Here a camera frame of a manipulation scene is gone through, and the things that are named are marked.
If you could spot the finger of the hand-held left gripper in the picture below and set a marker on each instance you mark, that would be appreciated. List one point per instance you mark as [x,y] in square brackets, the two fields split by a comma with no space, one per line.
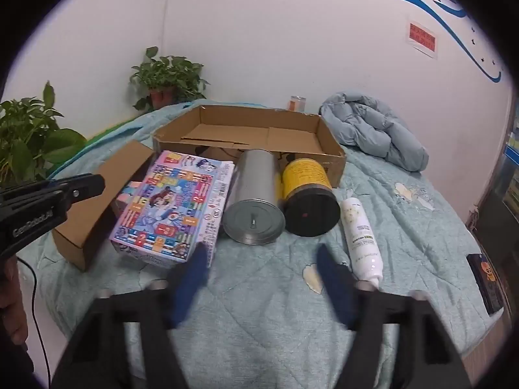
[83,188]

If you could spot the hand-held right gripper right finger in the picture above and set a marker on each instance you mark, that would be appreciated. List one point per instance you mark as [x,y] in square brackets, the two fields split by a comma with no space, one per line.
[332,287]

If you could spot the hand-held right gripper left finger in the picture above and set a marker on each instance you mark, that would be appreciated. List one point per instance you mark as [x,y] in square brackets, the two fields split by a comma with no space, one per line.
[190,287]

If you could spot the small brown cardboard box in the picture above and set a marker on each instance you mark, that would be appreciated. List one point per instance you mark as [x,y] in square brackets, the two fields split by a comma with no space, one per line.
[93,210]

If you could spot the white plastic bottle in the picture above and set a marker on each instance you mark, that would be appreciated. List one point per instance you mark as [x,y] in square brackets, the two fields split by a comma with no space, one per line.
[359,235]

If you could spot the colourful booklet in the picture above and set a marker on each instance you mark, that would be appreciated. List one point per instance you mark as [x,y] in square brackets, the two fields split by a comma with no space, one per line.
[170,206]

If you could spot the yellow label jar black lid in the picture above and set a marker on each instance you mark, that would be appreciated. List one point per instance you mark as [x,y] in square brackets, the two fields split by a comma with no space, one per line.
[302,178]

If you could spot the silver metal can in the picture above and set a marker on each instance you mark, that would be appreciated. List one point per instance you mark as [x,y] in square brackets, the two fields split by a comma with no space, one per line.
[253,182]

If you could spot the large cardboard tray box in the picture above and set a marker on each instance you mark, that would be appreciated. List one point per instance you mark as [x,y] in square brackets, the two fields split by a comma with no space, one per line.
[227,129]

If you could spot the person's left hand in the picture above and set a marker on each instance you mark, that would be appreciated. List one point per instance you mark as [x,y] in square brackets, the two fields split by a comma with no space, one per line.
[9,283]

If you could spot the green mat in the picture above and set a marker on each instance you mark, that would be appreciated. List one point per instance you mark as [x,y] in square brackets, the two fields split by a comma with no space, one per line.
[105,133]

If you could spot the teal quilted blanket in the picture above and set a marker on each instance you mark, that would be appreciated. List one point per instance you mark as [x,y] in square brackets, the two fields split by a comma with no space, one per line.
[263,291]

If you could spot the large leafy green plant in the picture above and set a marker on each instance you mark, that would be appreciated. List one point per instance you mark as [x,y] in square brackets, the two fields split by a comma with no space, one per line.
[32,137]

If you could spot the potted plant red pot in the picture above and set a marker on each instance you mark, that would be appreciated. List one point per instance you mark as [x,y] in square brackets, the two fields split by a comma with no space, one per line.
[170,75]

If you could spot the dark printed box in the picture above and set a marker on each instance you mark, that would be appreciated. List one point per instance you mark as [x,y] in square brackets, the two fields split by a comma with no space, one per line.
[484,283]

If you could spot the light blue puffer jacket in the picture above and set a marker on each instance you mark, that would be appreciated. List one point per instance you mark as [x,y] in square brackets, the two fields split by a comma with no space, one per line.
[377,129]

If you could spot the small orange label jar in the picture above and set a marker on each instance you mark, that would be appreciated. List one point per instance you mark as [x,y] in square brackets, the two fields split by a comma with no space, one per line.
[297,104]

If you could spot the red wall sign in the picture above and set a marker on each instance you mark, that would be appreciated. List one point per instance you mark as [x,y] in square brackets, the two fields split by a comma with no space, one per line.
[422,38]

